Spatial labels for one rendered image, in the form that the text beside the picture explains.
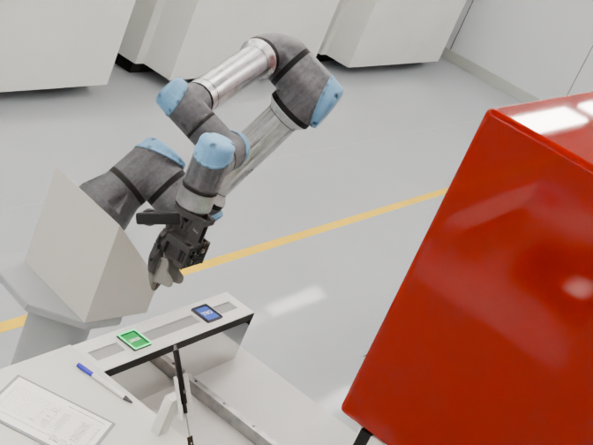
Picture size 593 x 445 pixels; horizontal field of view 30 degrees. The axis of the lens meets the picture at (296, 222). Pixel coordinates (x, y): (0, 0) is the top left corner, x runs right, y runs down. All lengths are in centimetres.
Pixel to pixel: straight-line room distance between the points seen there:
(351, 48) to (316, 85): 603
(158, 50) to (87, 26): 92
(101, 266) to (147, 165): 27
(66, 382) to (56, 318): 50
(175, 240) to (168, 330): 32
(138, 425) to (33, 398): 20
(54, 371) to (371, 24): 661
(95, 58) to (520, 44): 517
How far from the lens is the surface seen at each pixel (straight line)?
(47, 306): 269
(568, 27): 1023
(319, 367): 457
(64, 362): 226
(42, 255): 278
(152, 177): 266
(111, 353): 235
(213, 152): 215
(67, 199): 268
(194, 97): 228
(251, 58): 247
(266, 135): 259
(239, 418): 250
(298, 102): 255
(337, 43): 864
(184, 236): 224
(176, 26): 672
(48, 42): 584
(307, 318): 488
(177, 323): 253
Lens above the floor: 222
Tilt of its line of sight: 23 degrees down
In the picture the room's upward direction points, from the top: 24 degrees clockwise
